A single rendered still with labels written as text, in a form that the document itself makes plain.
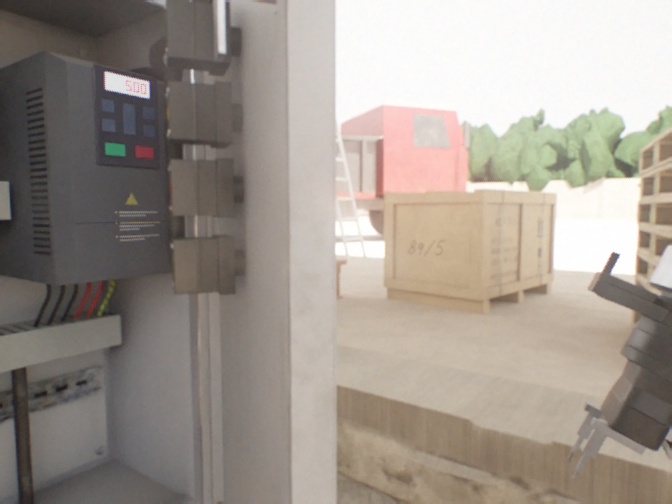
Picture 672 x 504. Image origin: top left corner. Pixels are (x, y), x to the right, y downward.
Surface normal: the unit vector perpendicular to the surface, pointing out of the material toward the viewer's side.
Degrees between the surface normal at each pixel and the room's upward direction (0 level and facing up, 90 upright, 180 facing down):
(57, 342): 90
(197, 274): 90
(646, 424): 83
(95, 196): 90
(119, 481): 0
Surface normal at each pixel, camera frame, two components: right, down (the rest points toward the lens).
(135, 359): -0.59, 0.07
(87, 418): 0.81, 0.05
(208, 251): 0.36, 0.08
